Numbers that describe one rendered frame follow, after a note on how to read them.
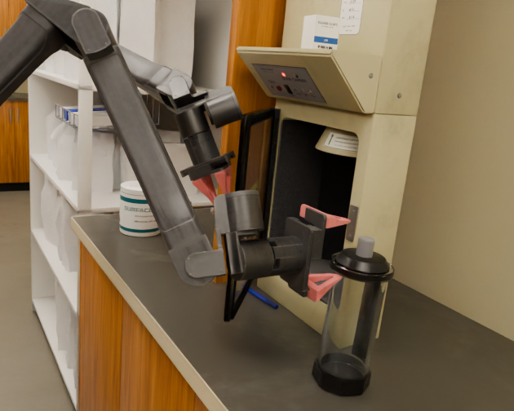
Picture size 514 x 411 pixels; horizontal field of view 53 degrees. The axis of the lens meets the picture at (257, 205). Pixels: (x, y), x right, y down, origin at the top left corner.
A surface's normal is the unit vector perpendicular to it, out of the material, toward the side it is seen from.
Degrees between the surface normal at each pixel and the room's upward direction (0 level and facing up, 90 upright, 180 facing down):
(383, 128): 90
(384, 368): 0
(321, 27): 90
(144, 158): 67
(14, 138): 90
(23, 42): 72
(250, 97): 90
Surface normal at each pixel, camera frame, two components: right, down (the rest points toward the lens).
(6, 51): 0.03, -0.19
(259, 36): 0.52, 0.26
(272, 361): 0.10, -0.96
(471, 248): -0.85, 0.05
